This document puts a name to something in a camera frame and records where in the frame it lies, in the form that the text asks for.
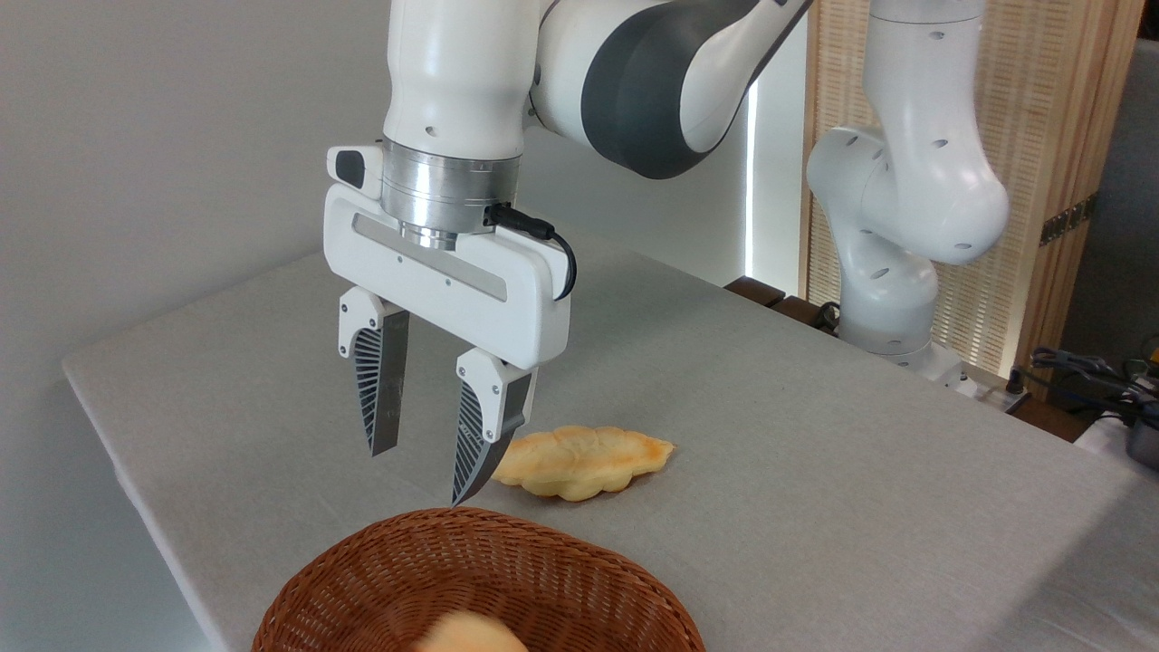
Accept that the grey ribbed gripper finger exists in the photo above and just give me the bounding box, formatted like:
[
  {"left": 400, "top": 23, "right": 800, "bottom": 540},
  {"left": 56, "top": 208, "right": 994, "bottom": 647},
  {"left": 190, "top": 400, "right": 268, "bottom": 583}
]
[
  {"left": 451, "top": 349, "right": 539, "bottom": 508},
  {"left": 338, "top": 287, "right": 410, "bottom": 457}
]

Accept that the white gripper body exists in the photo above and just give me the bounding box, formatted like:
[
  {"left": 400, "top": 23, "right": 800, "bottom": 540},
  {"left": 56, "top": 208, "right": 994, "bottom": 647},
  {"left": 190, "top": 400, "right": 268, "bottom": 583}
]
[{"left": 323, "top": 145, "right": 573, "bottom": 370}]

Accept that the small round orange bread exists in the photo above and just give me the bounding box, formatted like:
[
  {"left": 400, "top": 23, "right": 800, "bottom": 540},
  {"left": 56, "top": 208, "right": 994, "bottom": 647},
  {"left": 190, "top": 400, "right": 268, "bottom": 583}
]
[{"left": 406, "top": 610, "right": 529, "bottom": 652}]

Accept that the long yellow braided bread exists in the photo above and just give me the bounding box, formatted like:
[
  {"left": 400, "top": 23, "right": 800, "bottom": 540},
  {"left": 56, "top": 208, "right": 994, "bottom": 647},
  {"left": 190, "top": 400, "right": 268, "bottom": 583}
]
[{"left": 493, "top": 425, "right": 676, "bottom": 502}]

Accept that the brown wicker basket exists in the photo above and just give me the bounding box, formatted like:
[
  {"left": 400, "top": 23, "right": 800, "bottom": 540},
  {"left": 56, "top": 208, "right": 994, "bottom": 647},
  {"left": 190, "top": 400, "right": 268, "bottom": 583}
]
[{"left": 252, "top": 507, "right": 706, "bottom": 652}]

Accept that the silver metal wrist adapter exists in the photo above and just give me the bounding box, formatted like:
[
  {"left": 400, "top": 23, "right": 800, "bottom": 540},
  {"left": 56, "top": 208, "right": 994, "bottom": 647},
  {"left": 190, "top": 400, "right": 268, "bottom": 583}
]
[{"left": 379, "top": 136, "right": 524, "bottom": 252}]

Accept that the dark wooden furniture edge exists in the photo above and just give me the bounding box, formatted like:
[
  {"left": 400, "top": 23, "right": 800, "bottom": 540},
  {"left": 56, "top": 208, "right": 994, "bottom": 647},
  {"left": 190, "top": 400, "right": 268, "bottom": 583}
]
[{"left": 724, "top": 276, "right": 839, "bottom": 333}]

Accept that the grey tablecloth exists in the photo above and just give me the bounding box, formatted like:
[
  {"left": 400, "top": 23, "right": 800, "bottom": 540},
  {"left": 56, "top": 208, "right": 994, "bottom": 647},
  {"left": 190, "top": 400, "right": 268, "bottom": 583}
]
[{"left": 62, "top": 222, "right": 1159, "bottom": 652}]

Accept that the black screen hinge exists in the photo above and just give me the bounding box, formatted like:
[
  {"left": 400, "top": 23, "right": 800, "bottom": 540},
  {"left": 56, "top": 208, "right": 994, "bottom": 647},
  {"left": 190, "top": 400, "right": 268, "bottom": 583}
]
[{"left": 1039, "top": 194, "right": 1098, "bottom": 247}]

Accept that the wooden slatted folding screen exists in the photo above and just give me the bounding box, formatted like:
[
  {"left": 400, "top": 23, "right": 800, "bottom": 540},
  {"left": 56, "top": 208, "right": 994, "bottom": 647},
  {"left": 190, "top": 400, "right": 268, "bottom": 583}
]
[{"left": 800, "top": 0, "right": 1146, "bottom": 383}]

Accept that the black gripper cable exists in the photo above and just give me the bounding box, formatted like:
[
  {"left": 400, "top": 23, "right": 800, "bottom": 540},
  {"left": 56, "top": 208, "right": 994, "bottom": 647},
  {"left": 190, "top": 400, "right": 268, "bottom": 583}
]
[{"left": 484, "top": 203, "right": 578, "bottom": 302}]

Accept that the black cable bundle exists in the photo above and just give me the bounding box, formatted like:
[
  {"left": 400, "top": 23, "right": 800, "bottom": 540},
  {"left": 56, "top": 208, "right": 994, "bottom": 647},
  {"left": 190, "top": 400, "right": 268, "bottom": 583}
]
[{"left": 1028, "top": 344, "right": 1159, "bottom": 427}]

